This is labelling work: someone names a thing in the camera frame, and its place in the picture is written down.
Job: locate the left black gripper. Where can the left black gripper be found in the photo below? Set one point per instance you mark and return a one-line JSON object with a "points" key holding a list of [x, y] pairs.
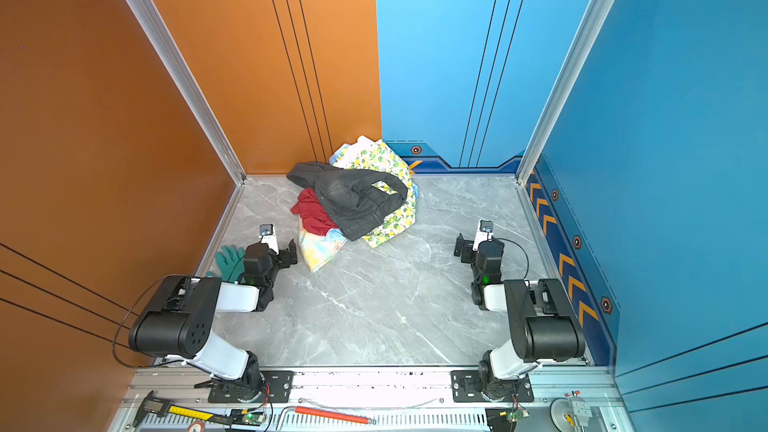
{"points": [[285, 255]]}

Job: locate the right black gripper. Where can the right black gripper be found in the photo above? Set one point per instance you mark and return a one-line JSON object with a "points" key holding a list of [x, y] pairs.
{"points": [[464, 246]]}

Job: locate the dark red cloth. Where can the dark red cloth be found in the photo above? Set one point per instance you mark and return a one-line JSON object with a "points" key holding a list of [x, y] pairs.
{"points": [[314, 219]]}

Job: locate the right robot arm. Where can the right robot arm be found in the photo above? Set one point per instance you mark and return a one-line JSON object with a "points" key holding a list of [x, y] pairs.
{"points": [[542, 325]]}

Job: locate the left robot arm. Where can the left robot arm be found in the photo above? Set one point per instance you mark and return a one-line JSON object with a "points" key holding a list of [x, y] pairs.
{"points": [[177, 323]]}

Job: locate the pastel floral cloth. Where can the pastel floral cloth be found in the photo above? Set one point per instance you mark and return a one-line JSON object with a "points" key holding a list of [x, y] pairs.
{"points": [[318, 250]]}

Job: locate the green work glove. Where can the green work glove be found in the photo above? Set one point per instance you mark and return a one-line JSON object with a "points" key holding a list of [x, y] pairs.
{"points": [[230, 262]]}

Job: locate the dark grey jeans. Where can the dark grey jeans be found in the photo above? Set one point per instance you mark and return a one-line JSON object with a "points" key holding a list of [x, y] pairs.
{"points": [[357, 200]]}

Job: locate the green circuit board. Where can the green circuit board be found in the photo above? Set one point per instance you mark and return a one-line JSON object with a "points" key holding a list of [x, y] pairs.
{"points": [[248, 417]]}

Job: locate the small circuit board right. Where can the small circuit board right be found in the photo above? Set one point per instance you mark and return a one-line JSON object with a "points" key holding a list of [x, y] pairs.
{"points": [[515, 415]]}

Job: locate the round metal disc fixture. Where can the round metal disc fixture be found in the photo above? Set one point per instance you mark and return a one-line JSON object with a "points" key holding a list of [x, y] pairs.
{"points": [[570, 413]]}

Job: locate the digital caliper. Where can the digital caliper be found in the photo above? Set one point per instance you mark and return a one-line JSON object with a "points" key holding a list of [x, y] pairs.
{"points": [[153, 405]]}

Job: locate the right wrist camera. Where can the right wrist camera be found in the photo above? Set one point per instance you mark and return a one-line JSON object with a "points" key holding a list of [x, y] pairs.
{"points": [[484, 233]]}

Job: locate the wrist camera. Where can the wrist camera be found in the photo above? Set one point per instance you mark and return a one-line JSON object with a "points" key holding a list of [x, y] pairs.
{"points": [[484, 233], [268, 236]]}

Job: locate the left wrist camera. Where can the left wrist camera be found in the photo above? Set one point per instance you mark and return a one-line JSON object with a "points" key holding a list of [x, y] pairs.
{"points": [[268, 236]]}

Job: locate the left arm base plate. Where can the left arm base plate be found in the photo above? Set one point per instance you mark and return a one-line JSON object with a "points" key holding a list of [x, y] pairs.
{"points": [[273, 386]]}

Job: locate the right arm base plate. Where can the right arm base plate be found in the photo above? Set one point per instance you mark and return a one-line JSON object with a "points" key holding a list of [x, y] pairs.
{"points": [[469, 387]]}

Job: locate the red handled tool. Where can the red handled tool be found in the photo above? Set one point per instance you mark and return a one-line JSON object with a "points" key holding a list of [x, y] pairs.
{"points": [[334, 415]]}

